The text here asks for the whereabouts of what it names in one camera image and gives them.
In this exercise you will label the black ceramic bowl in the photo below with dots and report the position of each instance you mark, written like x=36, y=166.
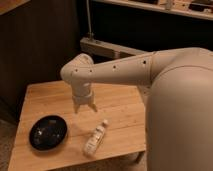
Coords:
x=48, y=132

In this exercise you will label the metal pole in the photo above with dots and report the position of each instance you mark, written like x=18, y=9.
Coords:
x=90, y=31

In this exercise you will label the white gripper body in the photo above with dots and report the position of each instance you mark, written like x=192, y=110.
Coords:
x=82, y=94

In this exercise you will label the grey metal shelf beam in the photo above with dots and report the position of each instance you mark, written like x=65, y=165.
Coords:
x=105, y=49

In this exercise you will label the upper wooden shelf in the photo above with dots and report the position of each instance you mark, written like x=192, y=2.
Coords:
x=187, y=8

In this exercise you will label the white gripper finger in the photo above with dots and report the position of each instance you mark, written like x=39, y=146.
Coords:
x=76, y=108
x=93, y=106

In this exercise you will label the wooden table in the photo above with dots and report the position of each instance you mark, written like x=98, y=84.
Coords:
x=120, y=105

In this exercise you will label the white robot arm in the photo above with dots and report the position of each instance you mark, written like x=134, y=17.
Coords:
x=179, y=108

